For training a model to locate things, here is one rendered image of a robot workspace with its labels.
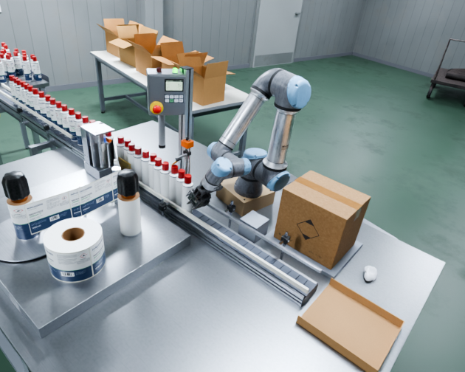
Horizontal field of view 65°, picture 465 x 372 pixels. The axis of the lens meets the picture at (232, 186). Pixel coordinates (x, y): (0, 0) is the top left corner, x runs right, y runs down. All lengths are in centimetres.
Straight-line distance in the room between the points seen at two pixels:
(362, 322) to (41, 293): 116
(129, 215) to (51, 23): 468
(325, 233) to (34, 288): 112
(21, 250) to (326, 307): 120
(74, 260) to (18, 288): 22
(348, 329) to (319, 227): 40
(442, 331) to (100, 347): 220
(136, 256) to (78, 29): 490
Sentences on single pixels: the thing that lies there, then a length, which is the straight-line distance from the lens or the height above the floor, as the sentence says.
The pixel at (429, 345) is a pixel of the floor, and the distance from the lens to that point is 277.
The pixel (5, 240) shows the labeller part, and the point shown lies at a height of 89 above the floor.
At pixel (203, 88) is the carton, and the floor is 94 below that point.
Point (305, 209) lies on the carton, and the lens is 156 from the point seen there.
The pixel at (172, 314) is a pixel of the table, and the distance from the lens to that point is 141.
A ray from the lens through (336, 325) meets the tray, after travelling 148.
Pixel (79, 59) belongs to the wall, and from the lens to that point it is 620.
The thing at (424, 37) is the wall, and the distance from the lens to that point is 989.
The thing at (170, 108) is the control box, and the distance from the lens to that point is 173.
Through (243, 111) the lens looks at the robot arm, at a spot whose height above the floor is 138.
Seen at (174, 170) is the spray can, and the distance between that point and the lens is 172.
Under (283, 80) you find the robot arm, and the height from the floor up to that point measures 153.
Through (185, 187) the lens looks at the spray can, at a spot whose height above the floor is 104.
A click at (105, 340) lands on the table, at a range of 137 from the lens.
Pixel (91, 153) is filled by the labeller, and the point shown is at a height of 102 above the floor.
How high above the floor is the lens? 194
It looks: 32 degrees down
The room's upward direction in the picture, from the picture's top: 6 degrees clockwise
